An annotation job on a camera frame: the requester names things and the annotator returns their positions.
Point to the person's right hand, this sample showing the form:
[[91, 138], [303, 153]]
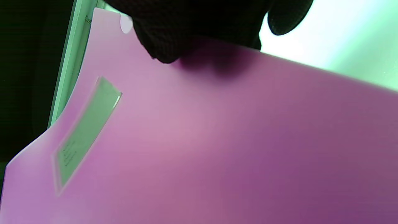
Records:
[[192, 25]]

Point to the pink L-shaped folder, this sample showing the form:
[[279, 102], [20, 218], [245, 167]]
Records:
[[217, 140]]

